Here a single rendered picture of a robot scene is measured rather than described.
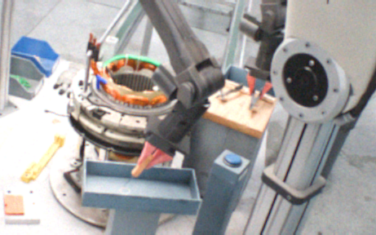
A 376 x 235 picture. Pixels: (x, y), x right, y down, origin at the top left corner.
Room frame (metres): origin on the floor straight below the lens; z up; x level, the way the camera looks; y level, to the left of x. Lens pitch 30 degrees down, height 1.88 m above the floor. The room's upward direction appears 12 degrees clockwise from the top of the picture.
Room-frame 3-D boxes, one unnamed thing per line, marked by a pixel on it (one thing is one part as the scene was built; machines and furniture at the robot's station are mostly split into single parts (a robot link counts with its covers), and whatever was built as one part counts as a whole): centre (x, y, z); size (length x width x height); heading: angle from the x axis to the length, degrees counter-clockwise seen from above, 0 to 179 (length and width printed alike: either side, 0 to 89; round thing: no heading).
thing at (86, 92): (1.26, 0.15, 1.15); 0.03 x 0.02 x 0.12; 161
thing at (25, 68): (1.73, 0.44, 0.82); 0.16 x 0.14 x 0.07; 84
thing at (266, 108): (1.43, -0.25, 1.05); 0.20 x 0.19 x 0.02; 163
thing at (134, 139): (1.19, 0.03, 1.06); 0.09 x 0.04 x 0.01; 79
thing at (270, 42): (1.44, -0.29, 1.27); 0.07 x 0.06 x 0.07; 47
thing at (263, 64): (1.44, -0.29, 1.21); 0.10 x 0.07 x 0.07; 75
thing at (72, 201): (1.33, 0.03, 0.80); 0.39 x 0.39 x 0.01
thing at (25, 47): (1.90, 0.42, 0.82); 0.16 x 0.14 x 0.07; 86
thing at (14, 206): (1.14, 0.28, 0.80); 0.07 x 0.05 x 0.01; 19
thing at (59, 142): (1.36, 0.25, 0.80); 0.22 x 0.04 x 0.03; 167
